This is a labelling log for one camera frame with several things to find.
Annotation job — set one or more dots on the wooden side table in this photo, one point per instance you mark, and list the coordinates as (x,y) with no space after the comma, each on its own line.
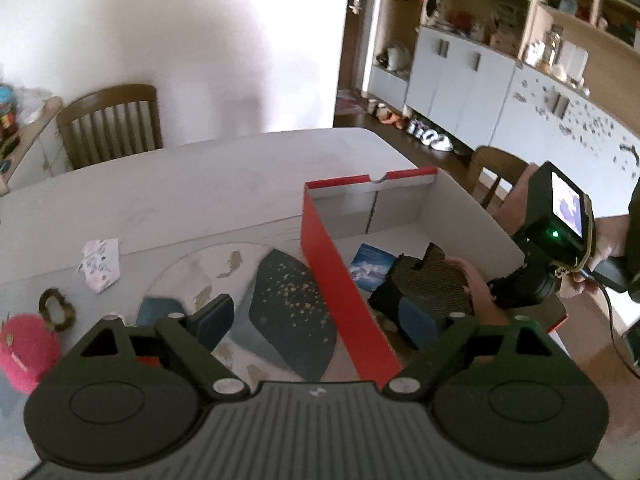
(45,160)

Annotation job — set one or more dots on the brown shoes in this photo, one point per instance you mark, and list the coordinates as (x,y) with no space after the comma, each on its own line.
(392,119)

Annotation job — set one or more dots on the white container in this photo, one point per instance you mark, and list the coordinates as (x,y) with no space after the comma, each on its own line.
(575,62)

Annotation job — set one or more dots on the colourful bottle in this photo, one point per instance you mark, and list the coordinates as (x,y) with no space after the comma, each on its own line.
(6,110)

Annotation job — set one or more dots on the wooden chair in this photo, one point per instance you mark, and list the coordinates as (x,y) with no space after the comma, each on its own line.
(500,157)
(107,97)

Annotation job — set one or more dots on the white cardboard box red rim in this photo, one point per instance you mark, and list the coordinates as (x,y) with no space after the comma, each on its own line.
(330,270)

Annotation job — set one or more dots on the red container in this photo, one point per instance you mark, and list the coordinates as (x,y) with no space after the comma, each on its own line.
(462,19)

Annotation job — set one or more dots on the white stickered cabinet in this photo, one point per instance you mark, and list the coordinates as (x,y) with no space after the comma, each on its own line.
(580,130)

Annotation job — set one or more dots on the low white cabinet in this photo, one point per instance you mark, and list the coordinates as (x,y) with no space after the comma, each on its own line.
(390,87)

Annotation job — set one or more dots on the glass jar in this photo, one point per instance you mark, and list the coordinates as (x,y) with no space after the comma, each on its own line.
(550,42)

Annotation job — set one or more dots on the brown scrunchie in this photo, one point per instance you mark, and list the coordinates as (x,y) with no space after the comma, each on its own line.
(71,312)

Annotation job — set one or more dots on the wooden door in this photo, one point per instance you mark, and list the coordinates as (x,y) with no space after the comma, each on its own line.
(360,50)

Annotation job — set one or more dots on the white bag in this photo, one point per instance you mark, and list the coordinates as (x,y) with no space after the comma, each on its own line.
(395,57)

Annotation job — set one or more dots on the patterned slippers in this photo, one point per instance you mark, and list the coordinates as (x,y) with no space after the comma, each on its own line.
(432,136)

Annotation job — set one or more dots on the pink towel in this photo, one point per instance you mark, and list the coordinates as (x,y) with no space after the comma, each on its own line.
(512,215)

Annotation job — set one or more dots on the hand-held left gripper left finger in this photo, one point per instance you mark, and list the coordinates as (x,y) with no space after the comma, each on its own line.
(217,315)

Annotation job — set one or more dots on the pink rug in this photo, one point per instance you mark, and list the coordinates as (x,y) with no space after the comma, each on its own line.
(347,105)

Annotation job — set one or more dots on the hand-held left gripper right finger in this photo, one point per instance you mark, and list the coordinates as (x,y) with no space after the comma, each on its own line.
(415,320)

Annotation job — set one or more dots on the pink plush ball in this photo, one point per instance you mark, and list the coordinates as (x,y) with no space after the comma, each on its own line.
(27,355)

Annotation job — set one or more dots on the round fish printed placemat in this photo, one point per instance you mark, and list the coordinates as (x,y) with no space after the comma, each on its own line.
(210,270)

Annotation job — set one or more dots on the clear plastic bag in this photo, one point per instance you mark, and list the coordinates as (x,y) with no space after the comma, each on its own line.
(32,100)

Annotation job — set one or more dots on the person's right hand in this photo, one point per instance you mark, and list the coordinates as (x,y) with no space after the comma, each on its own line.
(612,237)

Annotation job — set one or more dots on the blue card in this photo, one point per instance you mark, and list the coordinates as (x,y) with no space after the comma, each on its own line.
(372,265)

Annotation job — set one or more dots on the white printed tissue packet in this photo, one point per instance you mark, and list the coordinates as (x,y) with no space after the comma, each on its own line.
(100,262)

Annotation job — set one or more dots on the black mesh pouch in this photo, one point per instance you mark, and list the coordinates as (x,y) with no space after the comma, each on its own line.
(430,280)

